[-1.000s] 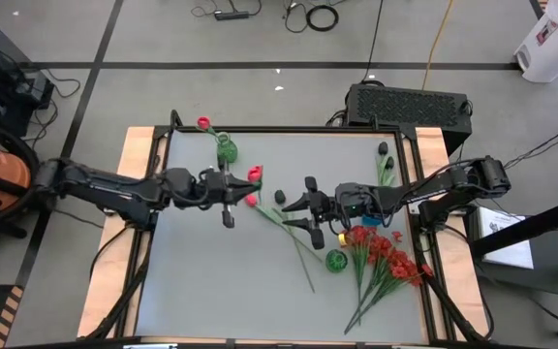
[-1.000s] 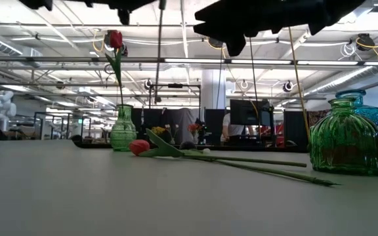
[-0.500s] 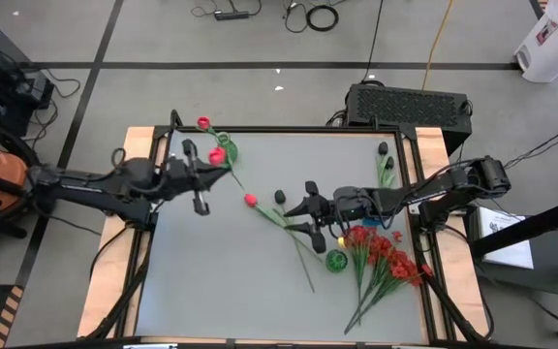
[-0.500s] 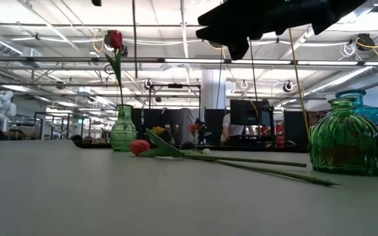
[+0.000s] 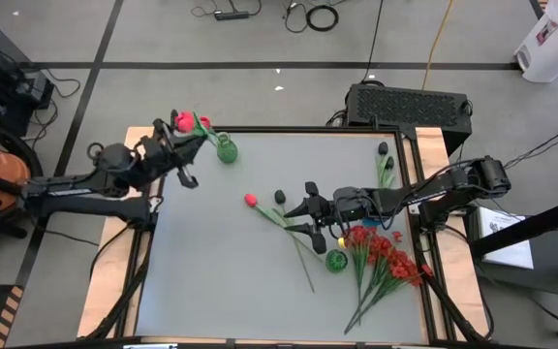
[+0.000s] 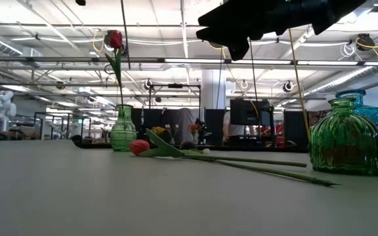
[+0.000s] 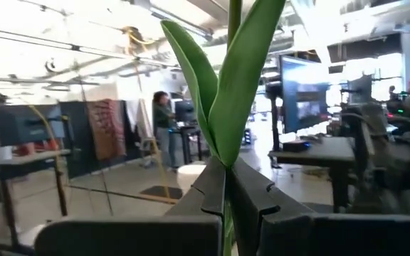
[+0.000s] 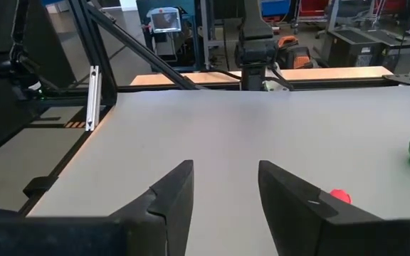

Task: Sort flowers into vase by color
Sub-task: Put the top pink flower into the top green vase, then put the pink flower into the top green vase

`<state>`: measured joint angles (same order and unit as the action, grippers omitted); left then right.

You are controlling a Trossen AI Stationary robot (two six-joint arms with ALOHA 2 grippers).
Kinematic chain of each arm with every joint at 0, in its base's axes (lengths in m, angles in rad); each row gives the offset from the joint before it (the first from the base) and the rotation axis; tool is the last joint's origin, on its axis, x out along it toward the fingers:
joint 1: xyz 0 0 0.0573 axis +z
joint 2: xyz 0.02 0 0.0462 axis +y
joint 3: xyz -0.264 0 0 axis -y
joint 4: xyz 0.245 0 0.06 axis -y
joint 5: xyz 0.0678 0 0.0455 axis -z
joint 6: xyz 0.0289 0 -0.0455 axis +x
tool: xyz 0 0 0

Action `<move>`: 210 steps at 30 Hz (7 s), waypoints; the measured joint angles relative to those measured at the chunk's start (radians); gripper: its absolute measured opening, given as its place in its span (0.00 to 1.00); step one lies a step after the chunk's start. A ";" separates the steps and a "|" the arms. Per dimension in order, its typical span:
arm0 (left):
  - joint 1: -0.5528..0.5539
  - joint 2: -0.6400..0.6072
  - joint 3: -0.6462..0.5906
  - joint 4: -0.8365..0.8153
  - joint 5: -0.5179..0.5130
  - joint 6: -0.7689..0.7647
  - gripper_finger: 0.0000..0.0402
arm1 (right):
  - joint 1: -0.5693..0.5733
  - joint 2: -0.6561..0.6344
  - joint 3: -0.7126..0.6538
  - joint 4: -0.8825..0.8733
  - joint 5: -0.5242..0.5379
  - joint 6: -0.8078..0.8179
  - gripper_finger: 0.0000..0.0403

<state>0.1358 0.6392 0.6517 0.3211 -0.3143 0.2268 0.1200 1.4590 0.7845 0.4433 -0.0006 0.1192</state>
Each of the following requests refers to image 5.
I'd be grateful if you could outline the tall green glass vase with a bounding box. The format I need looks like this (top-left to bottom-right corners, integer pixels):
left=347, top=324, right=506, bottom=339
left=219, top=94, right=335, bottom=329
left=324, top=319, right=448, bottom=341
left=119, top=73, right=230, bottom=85
left=215, top=131, right=239, bottom=165

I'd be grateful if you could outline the white paper sheet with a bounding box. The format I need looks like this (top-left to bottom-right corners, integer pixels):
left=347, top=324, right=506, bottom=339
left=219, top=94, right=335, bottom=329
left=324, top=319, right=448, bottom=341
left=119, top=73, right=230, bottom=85
left=477, top=207, right=536, bottom=270

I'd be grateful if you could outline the orange vacuum cleaner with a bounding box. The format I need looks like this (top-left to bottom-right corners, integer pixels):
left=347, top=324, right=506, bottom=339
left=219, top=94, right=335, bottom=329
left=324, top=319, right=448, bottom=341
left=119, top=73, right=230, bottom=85
left=0, top=120, right=46, bottom=253

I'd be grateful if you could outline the black hanging cable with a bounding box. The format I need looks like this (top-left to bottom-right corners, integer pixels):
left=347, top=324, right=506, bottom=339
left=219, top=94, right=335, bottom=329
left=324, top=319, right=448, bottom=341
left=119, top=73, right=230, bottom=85
left=360, top=0, right=386, bottom=83

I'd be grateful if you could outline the black cart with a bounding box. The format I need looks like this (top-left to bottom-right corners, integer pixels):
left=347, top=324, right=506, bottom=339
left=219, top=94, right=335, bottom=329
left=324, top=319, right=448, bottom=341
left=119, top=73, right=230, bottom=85
left=467, top=191, right=558, bottom=301

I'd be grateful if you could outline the coiled black cable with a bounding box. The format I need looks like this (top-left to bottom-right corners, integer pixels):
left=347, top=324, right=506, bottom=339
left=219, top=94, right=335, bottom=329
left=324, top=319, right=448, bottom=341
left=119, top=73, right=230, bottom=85
left=305, top=4, right=341, bottom=34

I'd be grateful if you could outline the black power strip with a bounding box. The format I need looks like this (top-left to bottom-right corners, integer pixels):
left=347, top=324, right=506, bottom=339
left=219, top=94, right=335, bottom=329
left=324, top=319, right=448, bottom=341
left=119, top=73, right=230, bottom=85
left=213, top=9, right=251, bottom=22

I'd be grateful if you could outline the white bin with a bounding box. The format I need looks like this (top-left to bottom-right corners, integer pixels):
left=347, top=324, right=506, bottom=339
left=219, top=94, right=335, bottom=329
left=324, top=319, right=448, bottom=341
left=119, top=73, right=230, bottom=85
left=513, top=0, right=558, bottom=83

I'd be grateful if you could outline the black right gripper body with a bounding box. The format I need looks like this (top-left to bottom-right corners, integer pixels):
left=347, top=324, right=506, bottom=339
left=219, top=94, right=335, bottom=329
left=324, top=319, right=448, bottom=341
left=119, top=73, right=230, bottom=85
left=330, top=186, right=385, bottom=229

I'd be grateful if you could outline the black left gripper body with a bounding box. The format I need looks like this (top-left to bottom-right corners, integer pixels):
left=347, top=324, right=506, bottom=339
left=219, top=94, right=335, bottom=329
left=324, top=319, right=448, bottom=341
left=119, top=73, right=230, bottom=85
left=136, top=133, right=183, bottom=188

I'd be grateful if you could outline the wooden table side board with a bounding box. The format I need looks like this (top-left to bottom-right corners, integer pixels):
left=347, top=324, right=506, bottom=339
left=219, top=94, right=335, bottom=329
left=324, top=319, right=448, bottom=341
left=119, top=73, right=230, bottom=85
left=77, top=126, right=164, bottom=340
left=402, top=126, right=491, bottom=340

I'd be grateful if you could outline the squat green glass vase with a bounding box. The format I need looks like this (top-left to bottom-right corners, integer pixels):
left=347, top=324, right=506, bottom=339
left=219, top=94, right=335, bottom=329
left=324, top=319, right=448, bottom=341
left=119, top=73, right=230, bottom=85
left=325, top=248, right=349, bottom=273

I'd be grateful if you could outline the yellow hanging cable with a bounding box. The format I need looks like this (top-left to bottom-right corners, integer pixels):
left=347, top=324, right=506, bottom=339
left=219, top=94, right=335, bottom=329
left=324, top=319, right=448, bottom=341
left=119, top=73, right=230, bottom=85
left=421, top=0, right=455, bottom=91

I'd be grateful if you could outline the red carnation spray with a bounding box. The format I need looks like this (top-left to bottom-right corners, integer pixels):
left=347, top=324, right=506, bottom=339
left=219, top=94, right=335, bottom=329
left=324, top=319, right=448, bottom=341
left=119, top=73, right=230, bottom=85
left=340, top=225, right=378, bottom=327
left=344, top=231, right=405, bottom=335
left=349, top=256, right=435, bottom=331

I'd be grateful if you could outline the black table frame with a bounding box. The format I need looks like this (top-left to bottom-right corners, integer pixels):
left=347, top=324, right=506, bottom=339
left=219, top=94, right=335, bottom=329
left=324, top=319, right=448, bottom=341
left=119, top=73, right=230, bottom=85
left=84, top=126, right=491, bottom=349

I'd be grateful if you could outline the black computer case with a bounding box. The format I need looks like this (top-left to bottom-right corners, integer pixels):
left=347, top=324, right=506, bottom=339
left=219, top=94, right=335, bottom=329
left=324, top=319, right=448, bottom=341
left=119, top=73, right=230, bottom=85
left=345, top=82, right=474, bottom=157

